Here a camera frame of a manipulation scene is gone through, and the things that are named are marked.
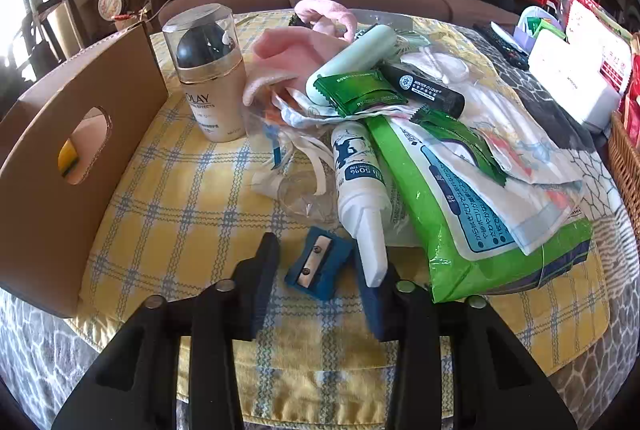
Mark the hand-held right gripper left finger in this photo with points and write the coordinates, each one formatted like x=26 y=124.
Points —
x=262 y=282

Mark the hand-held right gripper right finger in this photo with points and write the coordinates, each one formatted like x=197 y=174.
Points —
x=378 y=316

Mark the blue pencil sharpener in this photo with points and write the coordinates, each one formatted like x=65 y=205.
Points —
x=327 y=270

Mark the green wet wipes pack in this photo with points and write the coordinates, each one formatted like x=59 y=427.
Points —
x=450 y=235

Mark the white bottle with blue label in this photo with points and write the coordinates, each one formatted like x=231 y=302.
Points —
x=357 y=180

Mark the white printed tote bag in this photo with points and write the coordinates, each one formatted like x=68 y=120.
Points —
x=520 y=160

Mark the brown cardboard box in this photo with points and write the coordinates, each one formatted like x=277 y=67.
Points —
x=45 y=235

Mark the black hair brush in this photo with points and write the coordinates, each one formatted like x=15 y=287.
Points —
x=297 y=19

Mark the yellow checked cloth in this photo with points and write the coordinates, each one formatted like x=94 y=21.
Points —
x=165 y=220

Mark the clear bag with small items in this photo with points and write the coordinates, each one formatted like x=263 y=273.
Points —
x=275 y=130

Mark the beige lotion bottle clear cap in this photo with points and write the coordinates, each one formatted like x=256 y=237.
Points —
x=210 y=100

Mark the green sachet packet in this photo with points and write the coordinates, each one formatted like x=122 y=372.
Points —
x=360 y=93
x=450 y=130

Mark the yellow green sponge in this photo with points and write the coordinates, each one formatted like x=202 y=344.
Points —
x=66 y=158

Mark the black lip balm tube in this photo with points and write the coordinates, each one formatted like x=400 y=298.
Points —
x=425 y=88

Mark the mint green tube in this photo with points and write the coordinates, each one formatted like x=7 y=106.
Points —
x=350 y=55

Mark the clear bag of cotton swabs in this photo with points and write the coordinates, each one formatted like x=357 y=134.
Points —
x=440 y=60

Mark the pink fluffy headband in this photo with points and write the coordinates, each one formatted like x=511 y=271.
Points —
x=325 y=10

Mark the black remote control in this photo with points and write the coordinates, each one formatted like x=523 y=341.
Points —
x=505 y=55

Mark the wicker basket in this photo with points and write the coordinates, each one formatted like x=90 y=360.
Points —
x=625 y=160

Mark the clear zip pouch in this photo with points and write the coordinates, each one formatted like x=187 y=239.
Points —
x=385 y=18

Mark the white tissue box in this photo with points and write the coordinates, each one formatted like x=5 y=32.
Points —
x=565 y=85

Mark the round tin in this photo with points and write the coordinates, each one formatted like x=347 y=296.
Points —
x=111 y=4

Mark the light purple container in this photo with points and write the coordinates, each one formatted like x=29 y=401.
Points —
x=522 y=29

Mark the red white snack bag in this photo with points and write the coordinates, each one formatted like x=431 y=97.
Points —
x=600 y=40

